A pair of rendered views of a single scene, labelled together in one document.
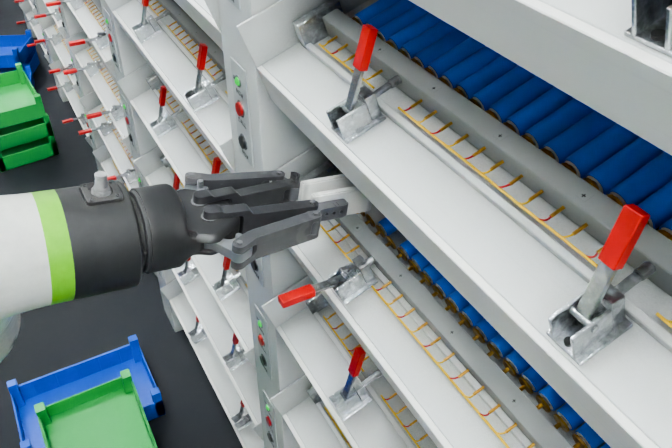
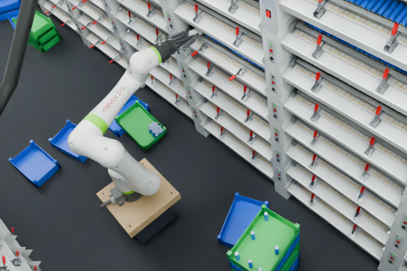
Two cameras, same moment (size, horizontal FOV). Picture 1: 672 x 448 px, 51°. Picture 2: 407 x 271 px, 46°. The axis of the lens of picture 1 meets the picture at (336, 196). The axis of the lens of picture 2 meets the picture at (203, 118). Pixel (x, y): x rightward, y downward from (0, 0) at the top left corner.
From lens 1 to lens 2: 1.71 m
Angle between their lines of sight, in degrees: 14
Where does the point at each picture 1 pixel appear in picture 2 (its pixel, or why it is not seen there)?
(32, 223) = (153, 52)
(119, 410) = (138, 113)
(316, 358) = (198, 68)
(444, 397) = (225, 62)
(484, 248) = (223, 35)
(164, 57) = (132, 5)
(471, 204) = (220, 29)
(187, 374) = (152, 99)
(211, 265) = not seen: hidden behind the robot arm
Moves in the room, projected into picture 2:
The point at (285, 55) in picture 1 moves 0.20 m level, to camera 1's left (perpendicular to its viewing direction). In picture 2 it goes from (178, 7) to (138, 19)
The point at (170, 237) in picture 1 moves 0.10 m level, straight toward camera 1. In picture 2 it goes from (172, 48) to (182, 60)
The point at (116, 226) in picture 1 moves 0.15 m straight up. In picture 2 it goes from (165, 49) to (157, 24)
